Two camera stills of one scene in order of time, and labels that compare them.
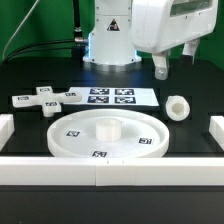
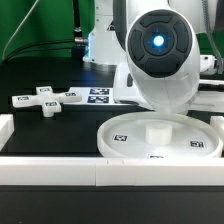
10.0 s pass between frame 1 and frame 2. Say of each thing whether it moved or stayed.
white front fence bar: stayed
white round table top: moved
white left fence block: stayed
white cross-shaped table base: stayed
